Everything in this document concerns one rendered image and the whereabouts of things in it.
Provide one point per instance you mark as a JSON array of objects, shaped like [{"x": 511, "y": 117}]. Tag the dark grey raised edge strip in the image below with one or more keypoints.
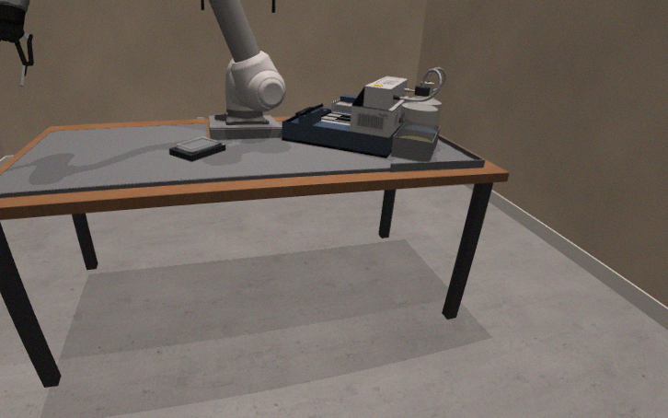
[{"x": 436, "y": 165}]

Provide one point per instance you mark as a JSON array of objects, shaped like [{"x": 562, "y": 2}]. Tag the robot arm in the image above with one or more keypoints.
[{"x": 259, "y": 85}]

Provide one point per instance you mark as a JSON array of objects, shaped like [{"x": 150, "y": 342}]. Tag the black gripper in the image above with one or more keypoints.
[{"x": 11, "y": 29}]

